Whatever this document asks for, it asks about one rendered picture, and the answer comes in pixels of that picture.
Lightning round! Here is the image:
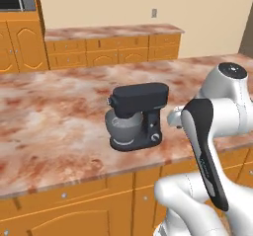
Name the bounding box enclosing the orange base cupboard run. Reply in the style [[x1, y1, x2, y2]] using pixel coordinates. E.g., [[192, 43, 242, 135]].
[[43, 32, 183, 71]]

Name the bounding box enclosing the orange tall cupboard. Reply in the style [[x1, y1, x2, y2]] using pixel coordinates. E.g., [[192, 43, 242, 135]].
[[0, 10, 50, 75]]

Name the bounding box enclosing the black stand mixer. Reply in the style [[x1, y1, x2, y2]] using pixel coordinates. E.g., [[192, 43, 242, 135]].
[[104, 82, 170, 153]]

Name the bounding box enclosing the narrow orange cupboard door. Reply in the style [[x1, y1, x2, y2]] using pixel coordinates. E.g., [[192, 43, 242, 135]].
[[132, 184, 167, 236]]

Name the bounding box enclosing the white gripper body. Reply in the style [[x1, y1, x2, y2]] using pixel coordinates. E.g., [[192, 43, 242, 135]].
[[166, 106, 186, 129]]

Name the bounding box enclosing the narrow orange drawer front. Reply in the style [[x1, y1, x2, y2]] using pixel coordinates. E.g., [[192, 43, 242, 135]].
[[133, 166, 162, 190]]

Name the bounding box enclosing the wide orange drawer front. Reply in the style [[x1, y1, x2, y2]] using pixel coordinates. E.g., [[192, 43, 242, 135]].
[[0, 172, 134, 222]]

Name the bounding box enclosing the wide orange cupboard door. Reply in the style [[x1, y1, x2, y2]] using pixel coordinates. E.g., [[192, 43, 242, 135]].
[[0, 190, 134, 236]]

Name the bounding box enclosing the grey mixer bowl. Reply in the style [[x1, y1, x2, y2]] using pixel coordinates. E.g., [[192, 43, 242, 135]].
[[104, 110, 144, 147]]

